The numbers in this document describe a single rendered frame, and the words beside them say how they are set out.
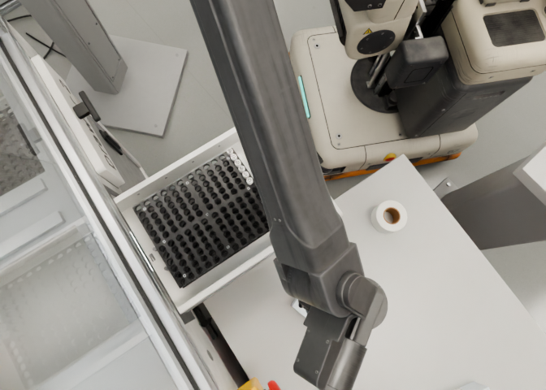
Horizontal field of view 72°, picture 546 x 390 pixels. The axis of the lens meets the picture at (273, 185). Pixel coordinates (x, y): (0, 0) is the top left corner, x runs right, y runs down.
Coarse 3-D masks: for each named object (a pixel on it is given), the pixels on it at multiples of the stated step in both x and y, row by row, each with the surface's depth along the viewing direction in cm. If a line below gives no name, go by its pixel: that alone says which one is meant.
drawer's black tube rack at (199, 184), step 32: (224, 160) 73; (160, 192) 71; (192, 192) 71; (224, 192) 75; (256, 192) 75; (160, 224) 70; (192, 224) 70; (224, 224) 70; (256, 224) 74; (192, 256) 71; (224, 256) 72
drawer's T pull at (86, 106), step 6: (84, 96) 74; (84, 102) 74; (90, 102) 74; (72, 108) 74; (78, 108) 74; (84, 108) 74; (90, 108) 74; (78, 114) 73; (84, 114) 74; (90, 114) 74; (96, 114) 73; (96, 120) 74
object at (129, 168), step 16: (96, 128) 110; (112, 144) 116; (112, 160) 103; (128, 160) 137; (128, 176) 113; (144, 176) 152; (208, 320) 84; (208, 336) 82; (224, 352) 89; (240, 368) 97; (240, 384) 84
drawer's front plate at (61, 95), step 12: (36, 60) 74; (48, 72) 74; (48, 84) 73; (60, 84) 77; (60, 96) 72; (72, 96) 83; (60, 108) 72; (72, 120) 71; (84, 132) 71; (84, 144) 70; (96, 144) 75; (96, 156) 70; (108, 156) 80; (96, 168) 69; (108, 168) 72; (108, 180) 74; (120, 180) 77
